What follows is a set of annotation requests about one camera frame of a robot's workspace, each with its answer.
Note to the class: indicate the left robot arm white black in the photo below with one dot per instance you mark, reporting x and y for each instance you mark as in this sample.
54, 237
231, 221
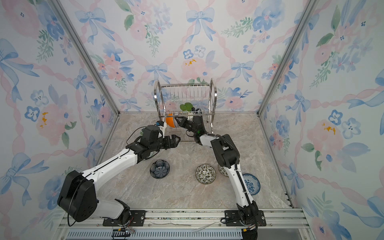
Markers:
78, 196

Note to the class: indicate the black white floral bowl right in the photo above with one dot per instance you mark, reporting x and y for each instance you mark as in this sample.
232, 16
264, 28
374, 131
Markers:
223, 171

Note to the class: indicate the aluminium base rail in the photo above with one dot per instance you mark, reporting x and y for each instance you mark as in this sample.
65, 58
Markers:
195, 224

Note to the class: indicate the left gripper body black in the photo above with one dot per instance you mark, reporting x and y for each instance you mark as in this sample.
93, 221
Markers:
162, 144

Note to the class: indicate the dark blue flower bowl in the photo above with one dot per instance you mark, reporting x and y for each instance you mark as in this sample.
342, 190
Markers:
160, 169

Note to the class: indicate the black white floral bowl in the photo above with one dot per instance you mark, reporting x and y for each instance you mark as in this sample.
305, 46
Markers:
205, 174
223, 171

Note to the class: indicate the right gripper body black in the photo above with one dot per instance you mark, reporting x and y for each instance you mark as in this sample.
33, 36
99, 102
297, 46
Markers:
190, 128

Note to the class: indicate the stainless steel dish rack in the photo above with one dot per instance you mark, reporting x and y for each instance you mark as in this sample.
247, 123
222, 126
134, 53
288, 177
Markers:
195, 98

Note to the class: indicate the green leaf-shaped dish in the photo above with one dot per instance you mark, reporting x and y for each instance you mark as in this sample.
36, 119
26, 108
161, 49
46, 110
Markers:
186, 107

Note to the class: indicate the blue white patterned plate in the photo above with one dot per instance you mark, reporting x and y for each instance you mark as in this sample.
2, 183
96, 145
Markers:
252, 183

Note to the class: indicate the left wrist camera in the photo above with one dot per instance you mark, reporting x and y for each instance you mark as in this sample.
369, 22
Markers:
162, 125

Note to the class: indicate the white bowl orange outside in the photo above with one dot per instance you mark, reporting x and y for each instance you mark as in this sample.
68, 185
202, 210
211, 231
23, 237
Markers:
171, 122

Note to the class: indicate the black white floral bowl front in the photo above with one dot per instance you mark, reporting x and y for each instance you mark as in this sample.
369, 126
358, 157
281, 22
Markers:
205, 174

